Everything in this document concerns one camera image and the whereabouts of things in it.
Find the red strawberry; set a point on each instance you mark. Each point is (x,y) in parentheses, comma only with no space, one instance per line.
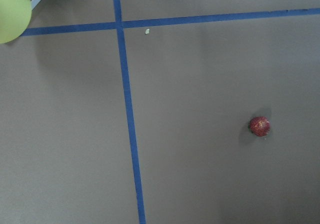
(259,126)

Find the yellow cup on rack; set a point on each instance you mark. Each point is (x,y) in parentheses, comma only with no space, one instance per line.
(15,16)

